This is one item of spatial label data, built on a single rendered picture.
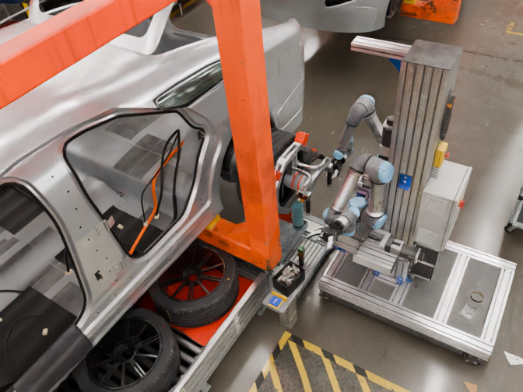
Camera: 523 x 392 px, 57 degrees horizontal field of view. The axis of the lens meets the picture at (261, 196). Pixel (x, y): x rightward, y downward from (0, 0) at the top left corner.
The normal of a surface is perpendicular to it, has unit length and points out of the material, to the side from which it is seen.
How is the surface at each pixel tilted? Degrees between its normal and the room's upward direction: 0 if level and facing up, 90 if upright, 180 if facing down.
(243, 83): 90
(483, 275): 0
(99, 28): 90
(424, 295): 0
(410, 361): 0
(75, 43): 90
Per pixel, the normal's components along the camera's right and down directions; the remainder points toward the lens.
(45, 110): 0.17, -0.61
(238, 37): -0.54, 0.62
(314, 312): -0.08, -0.71
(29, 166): 0.53, -0.28
